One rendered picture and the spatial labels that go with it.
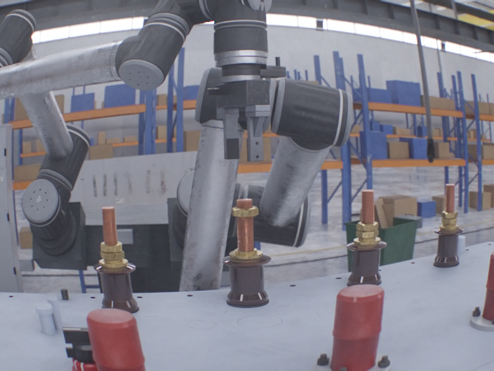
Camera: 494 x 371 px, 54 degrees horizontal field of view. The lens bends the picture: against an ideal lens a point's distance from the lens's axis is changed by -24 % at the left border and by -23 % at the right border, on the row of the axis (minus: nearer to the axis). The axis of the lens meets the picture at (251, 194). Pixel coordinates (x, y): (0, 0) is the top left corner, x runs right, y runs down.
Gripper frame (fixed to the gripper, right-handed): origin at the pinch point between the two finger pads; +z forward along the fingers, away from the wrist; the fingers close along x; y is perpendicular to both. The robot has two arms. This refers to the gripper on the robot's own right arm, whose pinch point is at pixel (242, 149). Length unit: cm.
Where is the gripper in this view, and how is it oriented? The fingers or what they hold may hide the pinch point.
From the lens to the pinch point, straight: 115.9
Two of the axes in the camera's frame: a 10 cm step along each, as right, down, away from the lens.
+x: 4.8, 0.9, -8.7
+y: -8.8, 0.8, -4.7
